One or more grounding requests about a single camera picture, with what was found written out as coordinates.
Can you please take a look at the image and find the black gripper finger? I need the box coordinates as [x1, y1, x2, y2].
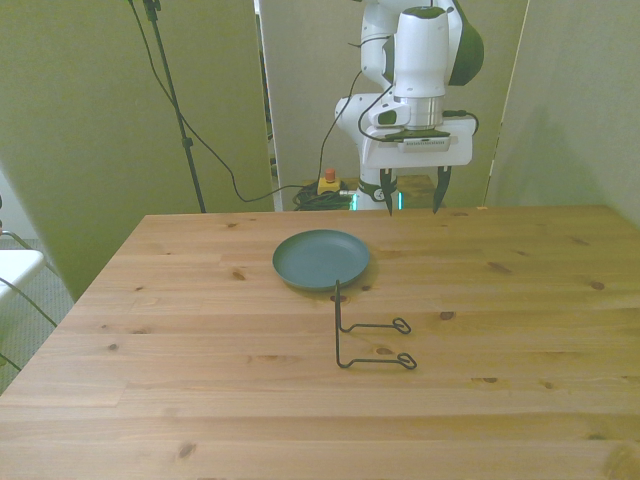
[431, 165, 453, 216]
[379, 167, 399, 218]

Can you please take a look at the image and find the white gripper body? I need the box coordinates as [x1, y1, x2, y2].
[360, 116, 474, 170]

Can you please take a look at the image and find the teal round plate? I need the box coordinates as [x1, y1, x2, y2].
[272, 229, 372, 293]

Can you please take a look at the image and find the yellow emergency stop button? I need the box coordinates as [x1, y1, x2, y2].
[317, 168, 344, 197]

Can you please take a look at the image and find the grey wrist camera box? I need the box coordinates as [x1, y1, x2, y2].
[377, 128, 453, 154]

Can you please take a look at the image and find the coiled dark green cable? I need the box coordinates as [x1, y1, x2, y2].
[291, 182, 359, 212]

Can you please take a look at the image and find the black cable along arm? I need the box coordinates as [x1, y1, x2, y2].
[317, 39, 481, 184]

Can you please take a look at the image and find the black wire plate stand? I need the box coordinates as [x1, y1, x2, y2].
[333, 279, 418, 372]

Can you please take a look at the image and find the black stand cable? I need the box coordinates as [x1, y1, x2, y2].
[127, 0, 321, 204]

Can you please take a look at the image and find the black camera stand pole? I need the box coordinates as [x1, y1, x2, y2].
[127, 0, 208, 214]

